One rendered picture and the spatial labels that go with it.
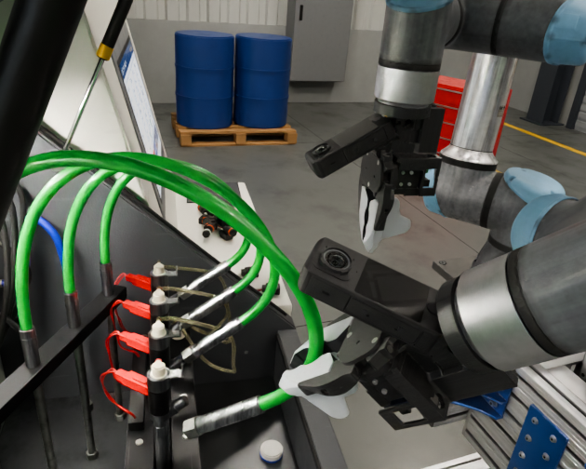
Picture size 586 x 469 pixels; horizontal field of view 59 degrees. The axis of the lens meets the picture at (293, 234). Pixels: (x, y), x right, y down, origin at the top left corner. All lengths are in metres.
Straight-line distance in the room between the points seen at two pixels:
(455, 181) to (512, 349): 0.75
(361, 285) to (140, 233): 0.58
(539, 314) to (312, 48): 6.95
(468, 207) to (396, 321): 0.72
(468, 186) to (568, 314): 0.77
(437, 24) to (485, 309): 0.38
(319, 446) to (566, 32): 0.64
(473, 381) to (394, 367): 0.06
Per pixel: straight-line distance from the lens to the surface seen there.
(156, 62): 7.04
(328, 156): 0.65
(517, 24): 0.71
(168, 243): 0.92
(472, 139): 1.09
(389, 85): 0.65
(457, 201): 1.10
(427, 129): 0.69
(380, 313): 0.39
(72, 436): 1.05
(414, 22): 0.64
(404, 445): 2.20
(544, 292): 0.34
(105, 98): 0.88
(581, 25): 0.70
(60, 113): 0.90
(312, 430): 0.87
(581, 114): 8.20
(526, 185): 1.06
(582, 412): 1.08
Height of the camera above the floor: 1.58
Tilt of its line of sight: 26 degrees down
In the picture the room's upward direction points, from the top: 5 degrees clockwise
